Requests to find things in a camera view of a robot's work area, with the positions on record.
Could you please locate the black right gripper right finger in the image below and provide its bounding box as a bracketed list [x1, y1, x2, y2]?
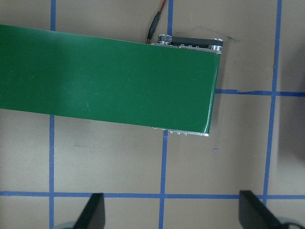
[239, 190, 281, 229]

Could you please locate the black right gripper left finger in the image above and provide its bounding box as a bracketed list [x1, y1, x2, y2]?
[74, 193, 105, 229]

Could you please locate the green conveyor belt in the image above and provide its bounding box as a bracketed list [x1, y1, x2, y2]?
[0, 25, 221, 136]

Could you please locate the red black conveyor cable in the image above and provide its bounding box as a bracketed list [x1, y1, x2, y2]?
[146, 0, 167, 45]

